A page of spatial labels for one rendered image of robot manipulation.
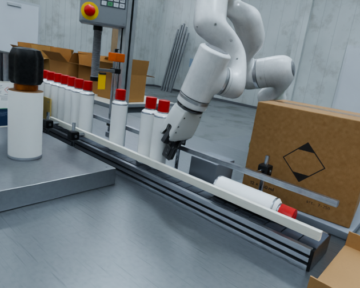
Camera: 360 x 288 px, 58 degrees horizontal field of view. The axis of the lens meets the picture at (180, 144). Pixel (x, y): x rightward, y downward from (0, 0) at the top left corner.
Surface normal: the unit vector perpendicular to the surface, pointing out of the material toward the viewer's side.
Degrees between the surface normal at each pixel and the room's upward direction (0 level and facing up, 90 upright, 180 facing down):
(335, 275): 0
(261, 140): 90
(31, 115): 90
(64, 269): 0
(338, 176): 90
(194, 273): 0
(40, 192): 90
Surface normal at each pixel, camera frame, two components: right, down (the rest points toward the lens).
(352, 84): -0.65, 0.11
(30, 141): 0.60, 0.28
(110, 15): 0.23, 0.28
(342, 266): 0.13, -0.96
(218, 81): 0.32, 0.54
